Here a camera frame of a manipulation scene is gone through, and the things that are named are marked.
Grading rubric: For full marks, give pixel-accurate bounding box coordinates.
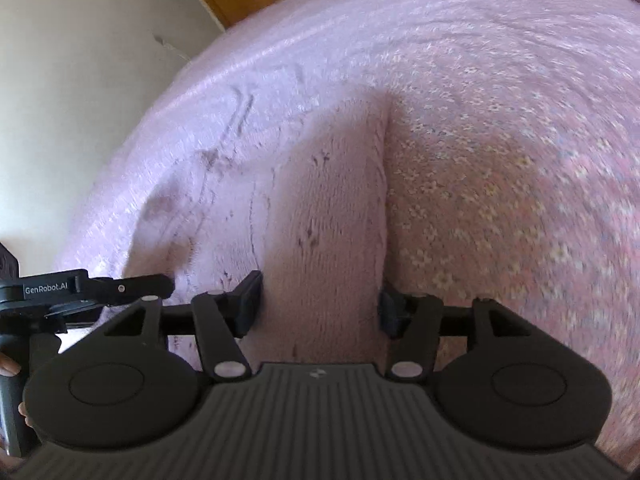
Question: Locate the pink knitted sweater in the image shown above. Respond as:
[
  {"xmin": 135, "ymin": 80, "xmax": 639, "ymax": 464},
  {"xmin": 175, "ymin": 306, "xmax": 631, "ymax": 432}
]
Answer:
[{"xmin": 125, "ymin": 87, "xmax": 390, "ymax": 365}]

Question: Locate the person's left hand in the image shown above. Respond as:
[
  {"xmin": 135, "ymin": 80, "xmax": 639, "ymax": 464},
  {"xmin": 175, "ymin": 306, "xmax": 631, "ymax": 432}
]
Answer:
[{"xmin": 0, "ymin": 351, "xmax": 30, "ymax": 466}]

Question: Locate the pink floral bedspread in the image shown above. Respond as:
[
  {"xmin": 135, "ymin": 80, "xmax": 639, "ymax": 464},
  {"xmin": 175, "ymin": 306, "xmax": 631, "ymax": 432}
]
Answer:
[{"xmin": 58, "ymin": 0, "xmax": 639, "ymax": 468}]

